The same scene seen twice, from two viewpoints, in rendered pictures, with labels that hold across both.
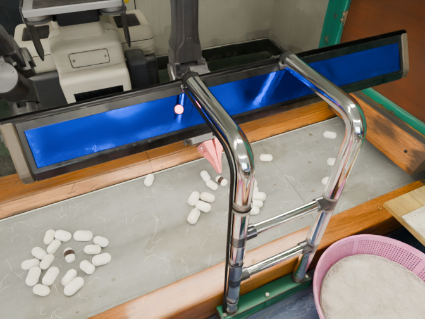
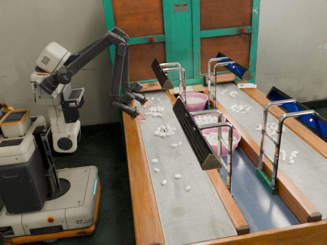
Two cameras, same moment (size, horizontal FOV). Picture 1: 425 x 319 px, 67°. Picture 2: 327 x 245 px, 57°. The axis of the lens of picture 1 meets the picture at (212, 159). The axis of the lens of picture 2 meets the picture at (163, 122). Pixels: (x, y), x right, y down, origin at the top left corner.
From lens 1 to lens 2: 2.16 m
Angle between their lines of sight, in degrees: 61
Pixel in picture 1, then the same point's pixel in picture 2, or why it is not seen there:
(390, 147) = (157, 87)
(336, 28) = not seen: hidden behind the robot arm
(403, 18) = (137, 61)
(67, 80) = (75, 131)
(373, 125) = (149, 86)
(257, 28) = not seen: outside the picture
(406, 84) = (147, 74)
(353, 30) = not seen: hidden behind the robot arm
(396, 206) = (172, 93)
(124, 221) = (155, 125)
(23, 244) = (155, 139)
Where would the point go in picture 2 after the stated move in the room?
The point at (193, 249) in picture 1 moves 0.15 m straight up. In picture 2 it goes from (170, 117) to (169, 99)
